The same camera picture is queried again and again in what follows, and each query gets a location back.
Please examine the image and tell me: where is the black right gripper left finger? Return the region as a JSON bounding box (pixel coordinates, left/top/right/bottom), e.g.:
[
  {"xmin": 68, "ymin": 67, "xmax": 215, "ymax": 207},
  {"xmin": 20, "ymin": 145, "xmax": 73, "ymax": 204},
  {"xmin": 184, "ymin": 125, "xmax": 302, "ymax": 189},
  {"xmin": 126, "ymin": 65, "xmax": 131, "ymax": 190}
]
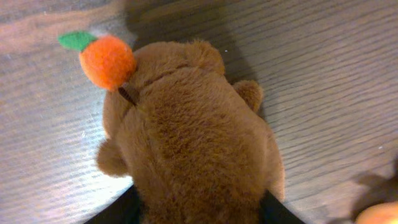
[{"xmin": 84, "ymin": 185, "xmax": 141, "ymax": 224}]

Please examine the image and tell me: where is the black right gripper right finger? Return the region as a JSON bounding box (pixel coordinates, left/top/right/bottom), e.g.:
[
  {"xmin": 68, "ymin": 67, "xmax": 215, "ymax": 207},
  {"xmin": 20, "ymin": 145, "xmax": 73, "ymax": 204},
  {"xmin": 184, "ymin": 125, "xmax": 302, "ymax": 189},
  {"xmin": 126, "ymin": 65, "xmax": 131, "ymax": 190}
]
[{"xmin": 259, "ymin": 191, "xmax": 305, "ymax": 224}]

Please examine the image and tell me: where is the brown plush capybara toy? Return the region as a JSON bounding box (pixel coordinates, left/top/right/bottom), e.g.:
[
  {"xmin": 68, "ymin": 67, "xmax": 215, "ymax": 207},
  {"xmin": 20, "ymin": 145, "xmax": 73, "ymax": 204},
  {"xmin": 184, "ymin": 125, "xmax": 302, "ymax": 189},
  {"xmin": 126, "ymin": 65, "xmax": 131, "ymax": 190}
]
[{"xmin": 57, "ymin": 30, "xmax": 286, "ymax": 224}]

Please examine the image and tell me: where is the orange toy duck blue cap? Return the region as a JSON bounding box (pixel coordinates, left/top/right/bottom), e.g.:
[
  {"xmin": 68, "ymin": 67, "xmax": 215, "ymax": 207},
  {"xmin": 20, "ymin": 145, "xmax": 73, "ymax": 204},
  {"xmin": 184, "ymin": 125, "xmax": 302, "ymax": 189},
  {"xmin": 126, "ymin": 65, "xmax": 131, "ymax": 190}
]
[{"xmin": 355, "ymin": 202, "xmax": 398, "ymax": 224}]

